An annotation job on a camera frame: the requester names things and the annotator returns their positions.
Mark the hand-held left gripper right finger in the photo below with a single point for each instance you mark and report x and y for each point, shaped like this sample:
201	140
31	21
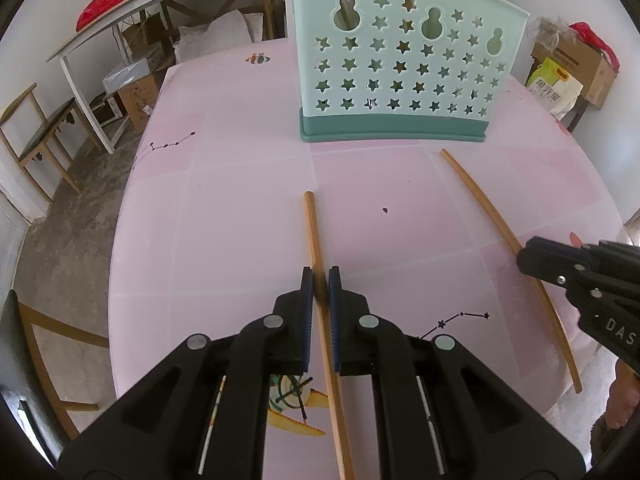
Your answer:
334	320

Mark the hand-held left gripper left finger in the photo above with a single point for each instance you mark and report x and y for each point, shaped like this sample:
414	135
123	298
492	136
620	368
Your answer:
308	320

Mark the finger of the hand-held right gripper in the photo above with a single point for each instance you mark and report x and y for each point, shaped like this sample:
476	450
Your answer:
610	305

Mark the long wooden chopstick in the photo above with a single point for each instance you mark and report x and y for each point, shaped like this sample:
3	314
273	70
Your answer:
312	230
480	195

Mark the teal star-cutout utensil holder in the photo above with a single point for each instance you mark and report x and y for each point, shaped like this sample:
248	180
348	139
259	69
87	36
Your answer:
400	70

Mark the person's right forearm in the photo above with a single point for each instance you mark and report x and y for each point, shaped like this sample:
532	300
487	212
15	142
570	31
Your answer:
622	395

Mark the dark wooden stool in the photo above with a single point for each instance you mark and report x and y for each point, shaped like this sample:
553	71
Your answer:
577	117

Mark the yellow green rice bag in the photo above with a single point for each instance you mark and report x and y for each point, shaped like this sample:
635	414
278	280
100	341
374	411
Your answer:
552	87

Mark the large open cardboard box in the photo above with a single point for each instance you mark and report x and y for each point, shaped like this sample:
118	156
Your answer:
580	65

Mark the small red bag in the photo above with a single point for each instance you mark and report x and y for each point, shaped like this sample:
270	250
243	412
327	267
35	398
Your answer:
597	42

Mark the wooden chair with black back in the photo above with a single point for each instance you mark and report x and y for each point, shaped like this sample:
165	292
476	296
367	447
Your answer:
35	330

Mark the brown cardboard box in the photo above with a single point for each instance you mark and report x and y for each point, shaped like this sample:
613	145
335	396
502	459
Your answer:
137	102

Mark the white boxy appliance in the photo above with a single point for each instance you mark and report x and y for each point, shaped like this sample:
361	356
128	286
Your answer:
107	112

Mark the white sack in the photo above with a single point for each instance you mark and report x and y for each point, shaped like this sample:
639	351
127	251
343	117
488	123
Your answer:
215	35

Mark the clear plastic storage box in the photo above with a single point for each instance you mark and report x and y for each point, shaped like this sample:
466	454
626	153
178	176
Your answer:
125	74

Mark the white panel door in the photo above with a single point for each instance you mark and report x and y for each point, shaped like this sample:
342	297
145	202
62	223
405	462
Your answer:
10	220

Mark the wooden chair with dark seat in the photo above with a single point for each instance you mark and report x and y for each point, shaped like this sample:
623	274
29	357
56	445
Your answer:
45	132

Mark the cardboard boxes under desk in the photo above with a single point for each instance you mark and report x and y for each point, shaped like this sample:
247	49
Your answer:
145	32

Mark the white desk with wooden top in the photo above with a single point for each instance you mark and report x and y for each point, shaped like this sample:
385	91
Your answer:
150	0

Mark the red plastic bag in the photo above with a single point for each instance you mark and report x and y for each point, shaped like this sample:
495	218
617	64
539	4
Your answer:
102	7

